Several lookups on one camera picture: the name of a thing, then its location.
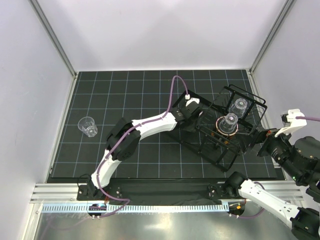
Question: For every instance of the clear plastic cup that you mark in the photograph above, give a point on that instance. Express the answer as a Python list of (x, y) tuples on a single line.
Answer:
[(88, 126)]

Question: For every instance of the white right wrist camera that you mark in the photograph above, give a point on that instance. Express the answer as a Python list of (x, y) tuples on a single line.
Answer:
[(291, 122)]

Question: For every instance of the black grid mat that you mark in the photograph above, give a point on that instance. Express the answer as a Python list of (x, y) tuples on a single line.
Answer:
[(107, 96)]

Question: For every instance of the red skull mug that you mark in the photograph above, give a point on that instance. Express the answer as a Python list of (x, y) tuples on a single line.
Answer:
[(224, 137)]

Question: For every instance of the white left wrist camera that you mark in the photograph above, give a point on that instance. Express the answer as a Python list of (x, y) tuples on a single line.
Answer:
[(191, 101)]

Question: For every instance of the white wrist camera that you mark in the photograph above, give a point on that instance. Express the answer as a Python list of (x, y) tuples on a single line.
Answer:
[(191, 101), (291, 122)]

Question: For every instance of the black wire dish rack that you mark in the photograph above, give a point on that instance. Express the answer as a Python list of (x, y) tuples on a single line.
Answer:
[(202, 143)]

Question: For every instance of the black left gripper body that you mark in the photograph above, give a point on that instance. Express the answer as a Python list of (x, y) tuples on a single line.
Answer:
[(192, 124)]

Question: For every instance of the aluminium rail with slots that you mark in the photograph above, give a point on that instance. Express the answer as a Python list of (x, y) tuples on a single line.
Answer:
[(60, 198)]

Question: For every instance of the small clear faceted glass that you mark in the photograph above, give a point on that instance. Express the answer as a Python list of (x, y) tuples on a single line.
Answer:
[(239, 107)]

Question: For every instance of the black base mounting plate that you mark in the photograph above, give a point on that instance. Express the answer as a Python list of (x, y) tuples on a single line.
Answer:
[(174, 191)]

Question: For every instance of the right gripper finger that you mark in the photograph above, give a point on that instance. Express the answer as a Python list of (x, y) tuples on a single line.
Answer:
[(257, 130), (248, 141)]

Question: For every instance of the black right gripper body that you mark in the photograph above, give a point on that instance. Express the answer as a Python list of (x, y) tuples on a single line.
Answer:
[(276, 147)]

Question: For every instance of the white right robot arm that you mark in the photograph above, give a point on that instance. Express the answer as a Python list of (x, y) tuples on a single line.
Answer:
[(283, 199)]

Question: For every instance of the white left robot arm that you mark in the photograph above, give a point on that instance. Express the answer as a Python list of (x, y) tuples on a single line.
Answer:
[(124, 138)]

